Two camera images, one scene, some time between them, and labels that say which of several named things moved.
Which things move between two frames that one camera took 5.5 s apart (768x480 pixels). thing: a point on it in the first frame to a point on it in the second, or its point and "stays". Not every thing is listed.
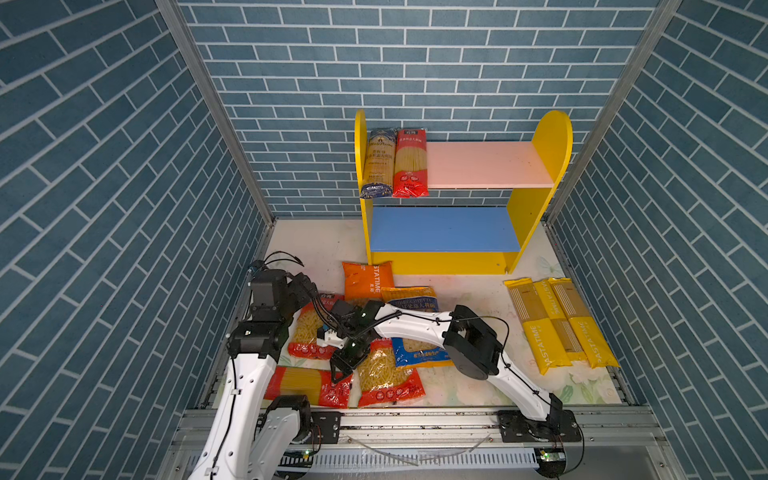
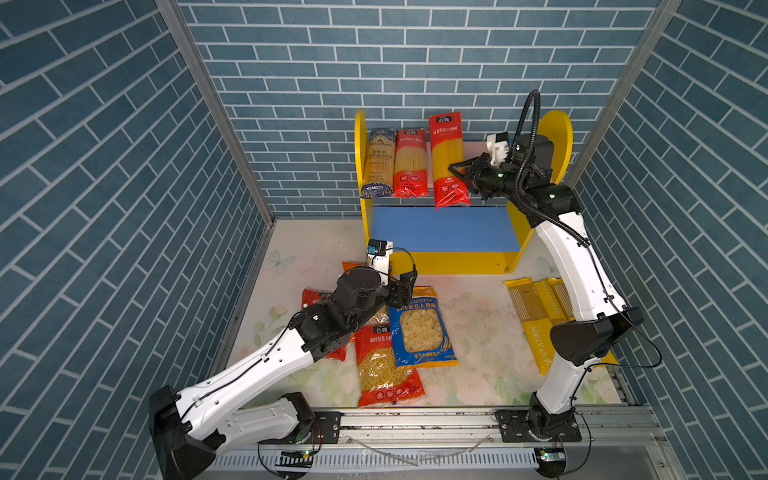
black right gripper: [342, 366] to [475, 173]
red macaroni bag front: [381, 381] stays
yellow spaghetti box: [537, 324] stays
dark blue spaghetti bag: [380, 163] stays
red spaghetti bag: [315, 383] to [447, 150]
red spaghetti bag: [411, 165] stays
